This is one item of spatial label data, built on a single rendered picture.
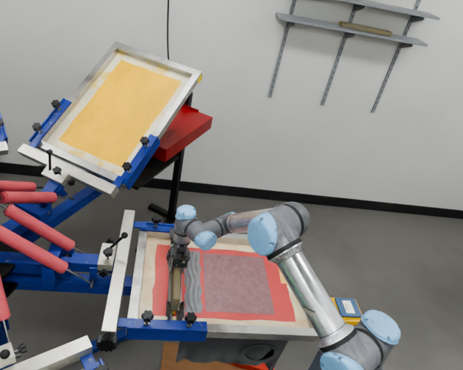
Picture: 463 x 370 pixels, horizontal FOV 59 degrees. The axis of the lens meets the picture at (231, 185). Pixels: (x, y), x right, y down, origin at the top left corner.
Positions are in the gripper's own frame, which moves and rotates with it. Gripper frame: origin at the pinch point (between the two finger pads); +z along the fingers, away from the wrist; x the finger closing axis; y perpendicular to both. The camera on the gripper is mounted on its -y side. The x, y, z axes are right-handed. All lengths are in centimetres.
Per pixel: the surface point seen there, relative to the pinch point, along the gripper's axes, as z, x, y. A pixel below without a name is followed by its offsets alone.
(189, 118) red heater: -9, 6, -131
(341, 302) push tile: 4, 75, 10
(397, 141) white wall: 19, 208, -200
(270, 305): 5.4, 42.0, 12.1
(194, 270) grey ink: 4.9, 8.7, -4.7
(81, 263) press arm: -3.0, -38.6, 2.8
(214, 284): 5.5, 17.9, 2.3
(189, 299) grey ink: 4.7, 6.5, 11.8
